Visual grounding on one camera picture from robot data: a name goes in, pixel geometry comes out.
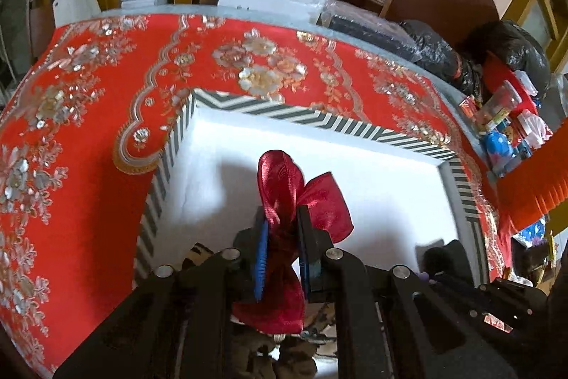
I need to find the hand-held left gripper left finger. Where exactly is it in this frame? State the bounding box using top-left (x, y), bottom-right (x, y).
top-left (52, 206), bottom-right (271, 379)

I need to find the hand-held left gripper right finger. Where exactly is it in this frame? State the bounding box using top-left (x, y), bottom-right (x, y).
top-left (296, 205), bottom-right (520, 379)

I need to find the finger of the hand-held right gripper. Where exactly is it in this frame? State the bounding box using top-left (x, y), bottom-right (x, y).
top-left (428, 272), bottom-right (548, 333)

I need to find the black hair scrunchie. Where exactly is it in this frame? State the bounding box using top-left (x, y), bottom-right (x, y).
top-left (419, 239), bottom-right (472, 283)

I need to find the red satin hair bow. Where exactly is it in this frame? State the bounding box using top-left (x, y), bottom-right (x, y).
top-left (231, 150), bottom-right (354, 335)

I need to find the black white striped box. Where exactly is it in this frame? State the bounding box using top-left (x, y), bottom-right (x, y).
top-left (132, 88), bottom-right (491, 295)

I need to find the red ribbed thermos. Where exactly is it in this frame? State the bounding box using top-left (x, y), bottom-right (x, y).
top-left (497, 130), bottom-right (568, 235)

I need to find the blue plastic bag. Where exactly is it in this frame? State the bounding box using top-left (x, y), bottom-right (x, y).
top-left (485, 130), bottom-right (516, 163)

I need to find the clear plastic jar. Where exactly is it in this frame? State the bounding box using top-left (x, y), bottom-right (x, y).
top-left (481, 81), bottom-right (522, 126)

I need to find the red plastic tray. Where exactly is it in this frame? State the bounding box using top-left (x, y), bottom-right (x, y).
top-left (481, 53), bottom-right (547, 115)

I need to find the black wrapped package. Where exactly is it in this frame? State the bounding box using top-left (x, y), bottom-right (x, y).
top-left (319, 0), bottom-right (422, 62)

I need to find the red floral tablecloth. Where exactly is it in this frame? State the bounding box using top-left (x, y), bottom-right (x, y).
top-left (0, 12), bottom-right (511, 379)

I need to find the black plastic bag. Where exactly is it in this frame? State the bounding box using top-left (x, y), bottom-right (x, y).
top-left (466, 20), bottom-right (551, 96)
top-left (399, 19), bottom-right (484, 96)

